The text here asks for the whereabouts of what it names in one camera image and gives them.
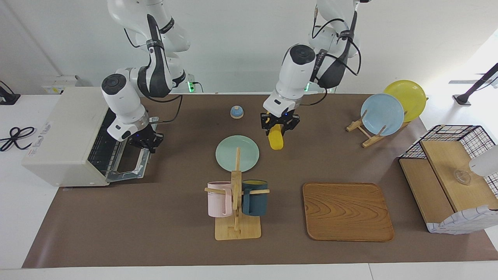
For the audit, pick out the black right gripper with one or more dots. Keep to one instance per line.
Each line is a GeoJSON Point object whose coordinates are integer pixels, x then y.
{"type": "Point", "coordinates": [143, 138]}

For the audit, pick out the glass oven door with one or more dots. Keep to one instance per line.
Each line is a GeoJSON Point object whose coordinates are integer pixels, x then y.
{"type": "Point", "coordinates": [116, 177]}

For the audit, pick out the white wall socket box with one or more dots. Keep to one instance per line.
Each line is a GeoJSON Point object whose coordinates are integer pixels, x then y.
{"type": "Point", "coordinates": [58, 83]}

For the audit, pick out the brown wooden tray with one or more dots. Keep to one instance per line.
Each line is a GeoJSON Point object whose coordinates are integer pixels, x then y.
{"type": "Point", "coordinates": [323, 214]}

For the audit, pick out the long black stand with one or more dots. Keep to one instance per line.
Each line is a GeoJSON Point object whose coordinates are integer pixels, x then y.
{"type": "Point", "coordinates": [463, 99]}

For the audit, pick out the light blue plate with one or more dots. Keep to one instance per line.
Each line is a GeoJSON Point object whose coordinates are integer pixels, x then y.
{"type": "Point", "coordinates": [383, 116]}

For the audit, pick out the yellow corn cob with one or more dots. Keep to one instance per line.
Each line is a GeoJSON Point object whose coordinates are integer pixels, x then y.
{"type": "Point", "coordinates": [276, 142]}

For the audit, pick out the light green plate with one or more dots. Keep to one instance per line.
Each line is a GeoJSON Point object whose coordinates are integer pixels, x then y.
{"type": "Point", "coordinates": [229, 153]}

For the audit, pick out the wooden plate rack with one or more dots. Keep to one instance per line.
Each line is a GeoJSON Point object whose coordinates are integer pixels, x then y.
{"type": "Point", "coordinates": [371, 140]}

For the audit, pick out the wooden mug rack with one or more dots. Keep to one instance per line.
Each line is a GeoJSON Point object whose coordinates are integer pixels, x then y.
{"type": "Point", "coordinates": [236, 229]}

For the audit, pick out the small black stand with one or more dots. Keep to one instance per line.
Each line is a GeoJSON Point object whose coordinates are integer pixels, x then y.
{"type": "Point", "coordinates": [7, 99]}

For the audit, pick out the white cylinder object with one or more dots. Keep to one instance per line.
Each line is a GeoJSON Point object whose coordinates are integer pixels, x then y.
{"type": "Point", "coordinates": [486, 163]}

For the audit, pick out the yellow plate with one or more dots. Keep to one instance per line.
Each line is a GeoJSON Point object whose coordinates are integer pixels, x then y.
{"type": "Point", "coordinates": [408, 95]}

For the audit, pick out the brown table mat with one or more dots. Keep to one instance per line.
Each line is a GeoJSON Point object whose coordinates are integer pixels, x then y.
{"type": "Point", "coordinates": [155, 225]}

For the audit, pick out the pink mug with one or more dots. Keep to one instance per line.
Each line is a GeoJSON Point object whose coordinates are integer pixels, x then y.
{"type": "Point", "coordinates": [218, 202]}

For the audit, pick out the clear glass cup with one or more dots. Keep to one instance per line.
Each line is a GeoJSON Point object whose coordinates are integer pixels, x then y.
{"type": "Point", "coordinates": [462, 177]}

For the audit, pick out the white checked cloth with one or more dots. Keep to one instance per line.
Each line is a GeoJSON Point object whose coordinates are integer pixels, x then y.
{"type": "Point", "coordinates": [467, 221]}

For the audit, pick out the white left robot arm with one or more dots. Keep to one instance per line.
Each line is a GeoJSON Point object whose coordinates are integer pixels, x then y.
{"type": "Point", "coordinates": [295, 74]}

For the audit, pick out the dark blue mug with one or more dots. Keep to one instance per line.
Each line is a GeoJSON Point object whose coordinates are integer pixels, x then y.
{"type": "Point", "coordinates": [256, 202]}

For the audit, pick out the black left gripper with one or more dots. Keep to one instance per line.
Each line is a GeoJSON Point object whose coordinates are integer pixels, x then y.
{"type": "Point", "coordinates": [278, 118]}

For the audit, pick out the white toaster oven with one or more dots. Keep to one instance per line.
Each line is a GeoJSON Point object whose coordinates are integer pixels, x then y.
{"type": "Point", "coordinates": [58, 136]}

